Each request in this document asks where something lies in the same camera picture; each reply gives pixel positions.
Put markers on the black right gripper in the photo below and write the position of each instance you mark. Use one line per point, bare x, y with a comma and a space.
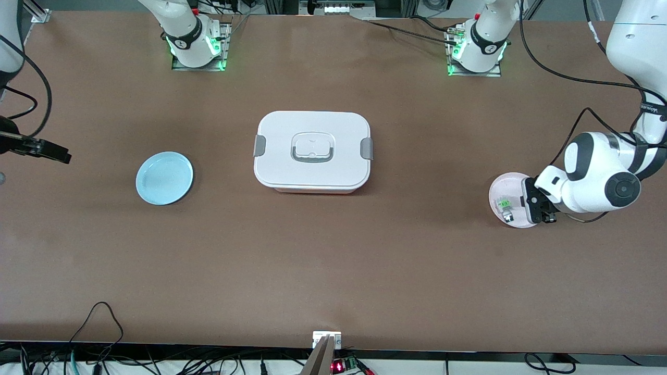
6, 136

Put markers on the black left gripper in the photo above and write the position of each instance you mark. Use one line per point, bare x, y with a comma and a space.
547, 214

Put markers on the white lidded box grey latches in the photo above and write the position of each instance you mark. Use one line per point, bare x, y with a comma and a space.
281, 156

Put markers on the pink round plate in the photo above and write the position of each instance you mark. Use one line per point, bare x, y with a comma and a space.
503, 185

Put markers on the light blue round plate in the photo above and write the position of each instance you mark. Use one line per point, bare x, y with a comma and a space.
164, 178

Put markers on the circuit board with red display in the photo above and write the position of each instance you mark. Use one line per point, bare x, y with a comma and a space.
338, 367

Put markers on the white device with lit ports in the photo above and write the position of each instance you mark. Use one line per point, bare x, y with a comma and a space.
338, 8

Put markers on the green switch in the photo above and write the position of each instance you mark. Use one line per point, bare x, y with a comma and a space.
505, 208

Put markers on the aluminium corner bracket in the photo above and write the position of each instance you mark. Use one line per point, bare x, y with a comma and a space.
40, 15

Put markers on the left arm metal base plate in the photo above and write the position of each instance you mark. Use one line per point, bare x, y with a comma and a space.
474, 74

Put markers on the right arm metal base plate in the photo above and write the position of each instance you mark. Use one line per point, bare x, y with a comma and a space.
227, 52

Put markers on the white metal edge bracket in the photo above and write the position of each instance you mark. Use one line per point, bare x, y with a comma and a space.
319, 337

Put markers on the grey metal wedge mount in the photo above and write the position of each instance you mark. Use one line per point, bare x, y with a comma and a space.
320, 362

